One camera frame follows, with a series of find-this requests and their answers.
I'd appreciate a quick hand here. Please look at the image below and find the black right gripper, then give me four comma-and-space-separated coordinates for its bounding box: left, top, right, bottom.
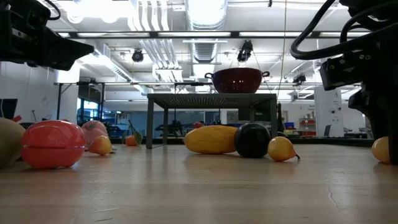
319, 43, 398, 166

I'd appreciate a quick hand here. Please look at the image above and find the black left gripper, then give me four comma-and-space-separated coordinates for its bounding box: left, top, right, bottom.
0, 0, 95, 71

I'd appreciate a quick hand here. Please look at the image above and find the small yellow-red toy pear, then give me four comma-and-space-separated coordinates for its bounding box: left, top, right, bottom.
267, 136, 301, 162
371, 136, 391, 165
88, 135, 113, 156

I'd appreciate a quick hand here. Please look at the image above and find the pink toy peach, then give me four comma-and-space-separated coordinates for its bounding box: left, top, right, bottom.
81, 120, 109, 146

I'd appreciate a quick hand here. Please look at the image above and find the red toy apple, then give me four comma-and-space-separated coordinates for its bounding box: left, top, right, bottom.
21, 119, 86, 170

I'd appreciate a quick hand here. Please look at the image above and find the brown toy kiwi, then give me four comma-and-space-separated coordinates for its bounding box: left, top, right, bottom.
0, 117, 26, 169

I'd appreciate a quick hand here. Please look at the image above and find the black toy avocado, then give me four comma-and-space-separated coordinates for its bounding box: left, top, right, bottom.
233, 123, 272, 159

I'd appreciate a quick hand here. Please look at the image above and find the orange toy mango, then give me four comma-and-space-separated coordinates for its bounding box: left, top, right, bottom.
183, 124, 239, 155

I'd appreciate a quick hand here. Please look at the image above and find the purple perforated colander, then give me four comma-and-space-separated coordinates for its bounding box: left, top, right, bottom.
204, 67, 271, 95

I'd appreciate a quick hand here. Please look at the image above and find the black ceiling spotlight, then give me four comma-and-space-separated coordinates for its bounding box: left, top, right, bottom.
131, 49, 145, 63
236, 39, 254, 63
292, 73, 307, 85

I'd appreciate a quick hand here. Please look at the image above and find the white pillar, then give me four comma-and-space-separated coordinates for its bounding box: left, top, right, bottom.
313, 85, 345, 138

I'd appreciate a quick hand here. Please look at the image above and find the black monitor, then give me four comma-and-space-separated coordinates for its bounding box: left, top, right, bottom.
0, 98, 19, 121

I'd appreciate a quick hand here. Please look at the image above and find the small shelf with red bins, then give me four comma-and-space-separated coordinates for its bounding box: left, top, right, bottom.
298, 116, 317, 138

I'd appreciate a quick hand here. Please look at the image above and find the grey perforated metal stand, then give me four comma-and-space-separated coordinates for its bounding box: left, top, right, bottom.
146, 93, 279, 149

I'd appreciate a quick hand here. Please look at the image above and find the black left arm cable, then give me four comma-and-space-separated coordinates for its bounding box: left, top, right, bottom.
43, 0, 62, 21

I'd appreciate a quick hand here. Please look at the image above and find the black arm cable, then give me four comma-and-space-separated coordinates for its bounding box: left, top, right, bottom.
43, 0, 62, 21
289, 0, 398, 61

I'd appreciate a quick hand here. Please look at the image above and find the black background workbench frame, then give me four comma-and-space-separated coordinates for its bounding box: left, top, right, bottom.
54, 80, 363, 125

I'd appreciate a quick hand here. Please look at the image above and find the black aluminium rig frame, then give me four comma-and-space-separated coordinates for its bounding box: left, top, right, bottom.
57, 30, 376, 148

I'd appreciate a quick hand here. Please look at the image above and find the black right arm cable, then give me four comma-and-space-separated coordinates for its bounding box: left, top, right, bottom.
289, 0, 398, 61

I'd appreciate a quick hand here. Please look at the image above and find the silver ventilation duct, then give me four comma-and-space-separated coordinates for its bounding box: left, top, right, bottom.
185, 0, 229, 63

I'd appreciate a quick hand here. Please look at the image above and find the thin black hanging cable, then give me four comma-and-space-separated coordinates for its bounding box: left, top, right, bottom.
276, 0, 287, 100

